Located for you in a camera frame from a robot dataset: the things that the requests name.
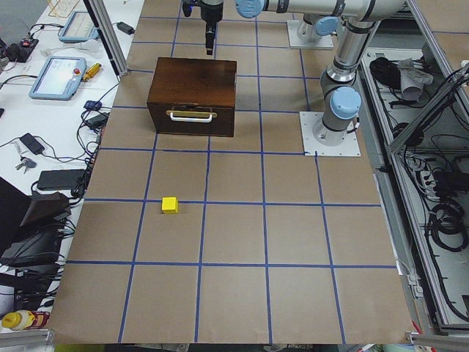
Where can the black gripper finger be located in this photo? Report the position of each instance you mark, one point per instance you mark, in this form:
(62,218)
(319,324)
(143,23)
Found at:
(210,34)

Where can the dark wooden drawer box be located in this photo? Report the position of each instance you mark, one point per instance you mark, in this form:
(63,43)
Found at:
(193,85)

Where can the white drawer handle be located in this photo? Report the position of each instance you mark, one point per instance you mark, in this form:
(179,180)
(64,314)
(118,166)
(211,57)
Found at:
(191,116)

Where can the yellow cube block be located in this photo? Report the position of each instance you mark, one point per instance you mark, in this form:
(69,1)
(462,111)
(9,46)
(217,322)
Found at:
(170,205)

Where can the black power adapter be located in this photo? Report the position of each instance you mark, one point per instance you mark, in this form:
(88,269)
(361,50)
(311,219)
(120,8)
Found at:
(125,28)

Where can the yellow hand tool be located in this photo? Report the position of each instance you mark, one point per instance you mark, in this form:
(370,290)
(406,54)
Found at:
(91,72)

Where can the far blue teach pendant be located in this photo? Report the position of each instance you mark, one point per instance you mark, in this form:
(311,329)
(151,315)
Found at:
(78,28)

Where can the blue teach pendant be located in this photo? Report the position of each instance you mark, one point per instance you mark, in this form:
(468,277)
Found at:
(59,78)
(78,28)

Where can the small blue device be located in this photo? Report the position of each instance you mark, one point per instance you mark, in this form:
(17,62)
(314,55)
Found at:
(93,105)

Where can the near blue teach pendant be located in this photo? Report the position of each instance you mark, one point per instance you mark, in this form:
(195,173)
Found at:
(59,78)

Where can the black flat laptop brick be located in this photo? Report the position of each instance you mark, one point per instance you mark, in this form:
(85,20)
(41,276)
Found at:
(60,179)

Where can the black smartphone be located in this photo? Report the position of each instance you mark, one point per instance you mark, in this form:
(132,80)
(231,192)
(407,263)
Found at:
(32,144)

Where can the metal keys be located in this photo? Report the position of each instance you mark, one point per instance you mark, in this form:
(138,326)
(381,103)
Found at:
(26,164)

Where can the yellow lidded bottle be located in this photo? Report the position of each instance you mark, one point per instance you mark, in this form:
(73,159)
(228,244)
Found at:
(25,320)

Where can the aluminium frame post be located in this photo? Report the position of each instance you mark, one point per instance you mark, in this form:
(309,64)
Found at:
(100,18)

